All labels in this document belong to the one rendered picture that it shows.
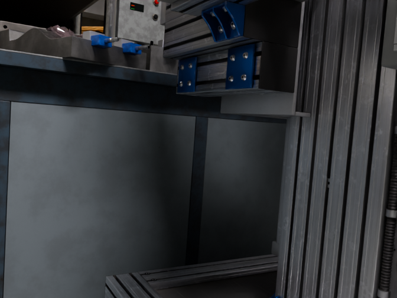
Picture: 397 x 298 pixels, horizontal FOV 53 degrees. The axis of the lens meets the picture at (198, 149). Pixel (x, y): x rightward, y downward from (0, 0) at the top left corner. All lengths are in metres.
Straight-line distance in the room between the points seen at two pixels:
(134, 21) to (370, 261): 1.82
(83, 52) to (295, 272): 0.77
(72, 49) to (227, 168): 0.69
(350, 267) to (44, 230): 0.83
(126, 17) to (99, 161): 1.18
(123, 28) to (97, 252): 1.31
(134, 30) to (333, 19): 1.55
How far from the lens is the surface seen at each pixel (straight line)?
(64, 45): 1.16
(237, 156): 1.49
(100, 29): 5.58
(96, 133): 1.23
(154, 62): 1.33
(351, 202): 0.80
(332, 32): 0.86
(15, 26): 2.05
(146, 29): 2.31
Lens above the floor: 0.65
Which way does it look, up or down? 4 degrees down
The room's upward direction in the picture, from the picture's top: 4 degrees clockwise
